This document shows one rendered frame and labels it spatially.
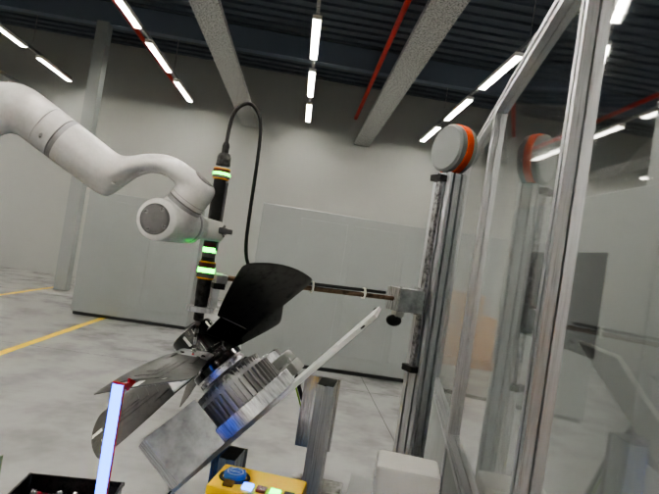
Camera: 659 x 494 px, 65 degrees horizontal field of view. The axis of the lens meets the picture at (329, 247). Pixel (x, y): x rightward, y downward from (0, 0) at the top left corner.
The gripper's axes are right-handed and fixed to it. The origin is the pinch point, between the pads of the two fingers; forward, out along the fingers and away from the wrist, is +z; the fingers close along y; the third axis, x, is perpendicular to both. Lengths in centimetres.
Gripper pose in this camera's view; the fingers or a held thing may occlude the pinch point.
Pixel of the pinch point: (213, 229)
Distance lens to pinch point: 135.6
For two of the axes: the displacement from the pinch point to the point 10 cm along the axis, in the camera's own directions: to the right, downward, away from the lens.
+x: 1.5, -9.9, 0.1
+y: 9.8, 1.5, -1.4
